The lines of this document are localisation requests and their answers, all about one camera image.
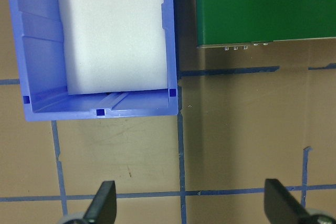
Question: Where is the blue plastic storage bin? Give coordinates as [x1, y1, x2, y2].
[4, 0, 180, 122]

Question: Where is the white foam pad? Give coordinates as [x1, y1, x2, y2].
[55, 0, 169, 95]

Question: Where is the green belt conveyor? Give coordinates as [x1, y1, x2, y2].
[194, 0, 336, 51]

